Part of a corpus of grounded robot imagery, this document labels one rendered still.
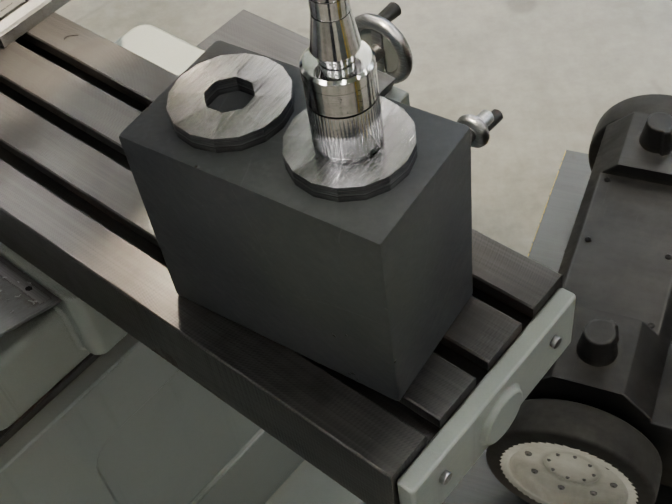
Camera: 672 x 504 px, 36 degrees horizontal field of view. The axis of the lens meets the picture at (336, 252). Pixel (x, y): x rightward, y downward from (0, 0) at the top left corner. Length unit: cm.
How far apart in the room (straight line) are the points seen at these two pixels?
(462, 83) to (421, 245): 177
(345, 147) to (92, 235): 36
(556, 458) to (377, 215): 66
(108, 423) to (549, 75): 157
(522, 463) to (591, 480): 8
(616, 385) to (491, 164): 113
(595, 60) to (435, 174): 186
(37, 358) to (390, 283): 49
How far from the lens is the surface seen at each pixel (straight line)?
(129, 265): 91
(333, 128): 65
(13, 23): 120
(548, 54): 253
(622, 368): 121
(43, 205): 99
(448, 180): 70
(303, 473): 161
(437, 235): 72
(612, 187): 141
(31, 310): 101
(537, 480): 131
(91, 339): 107
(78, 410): 114
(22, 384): 107
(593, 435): 118
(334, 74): 63
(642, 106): 152
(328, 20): 61
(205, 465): 141
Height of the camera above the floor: 161
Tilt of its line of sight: 50 degrees down
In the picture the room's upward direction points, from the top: 10 degrees counter-clockwise
